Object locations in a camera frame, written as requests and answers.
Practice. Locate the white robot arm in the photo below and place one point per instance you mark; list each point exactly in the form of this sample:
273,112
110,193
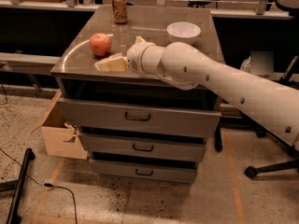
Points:
270,104

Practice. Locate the black office chair base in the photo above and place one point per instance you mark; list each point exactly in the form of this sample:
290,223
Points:
273,154

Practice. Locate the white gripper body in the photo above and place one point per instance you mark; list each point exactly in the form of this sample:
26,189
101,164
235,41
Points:
135,57

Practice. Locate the left clear sanitizer bottle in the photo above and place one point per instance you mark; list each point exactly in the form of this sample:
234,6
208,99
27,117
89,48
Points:
245,66

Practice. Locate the white bowl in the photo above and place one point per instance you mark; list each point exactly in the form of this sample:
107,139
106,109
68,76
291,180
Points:
183,31

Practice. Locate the red apple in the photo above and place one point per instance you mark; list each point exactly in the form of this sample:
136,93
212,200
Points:
100,44

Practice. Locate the brown drink can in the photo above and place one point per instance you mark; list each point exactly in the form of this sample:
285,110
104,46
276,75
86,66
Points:
119,8

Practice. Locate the black stand leg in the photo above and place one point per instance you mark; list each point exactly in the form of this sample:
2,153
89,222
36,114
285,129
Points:
17,186

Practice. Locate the grey drawer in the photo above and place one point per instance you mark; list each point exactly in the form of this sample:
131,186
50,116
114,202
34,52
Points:
133,170
142,147
138,118

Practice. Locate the cardboard box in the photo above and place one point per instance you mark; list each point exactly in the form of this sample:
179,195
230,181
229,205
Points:
60,138

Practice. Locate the middle grey drawer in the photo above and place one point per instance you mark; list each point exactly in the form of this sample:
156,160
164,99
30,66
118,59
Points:
142,147

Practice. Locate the top grey drawer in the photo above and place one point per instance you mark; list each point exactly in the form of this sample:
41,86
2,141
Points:
138,118

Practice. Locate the bottom grey drawer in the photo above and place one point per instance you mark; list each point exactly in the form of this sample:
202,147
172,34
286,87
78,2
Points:
133,170

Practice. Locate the grey drawer cabinet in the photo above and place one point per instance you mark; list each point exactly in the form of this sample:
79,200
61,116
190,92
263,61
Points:
78,78

